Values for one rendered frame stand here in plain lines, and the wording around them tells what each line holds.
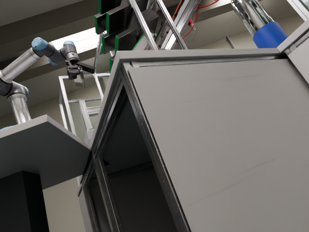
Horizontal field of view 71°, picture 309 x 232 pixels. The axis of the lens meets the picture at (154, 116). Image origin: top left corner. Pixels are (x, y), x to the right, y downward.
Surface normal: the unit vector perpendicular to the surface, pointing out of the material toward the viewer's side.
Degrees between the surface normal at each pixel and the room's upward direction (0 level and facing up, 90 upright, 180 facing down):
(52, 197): 90
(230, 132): 90
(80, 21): 180
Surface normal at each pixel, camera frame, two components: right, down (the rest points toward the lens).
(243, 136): 0.35, -0.48
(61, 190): -0.05, -0.36
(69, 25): 0.35, 0.86
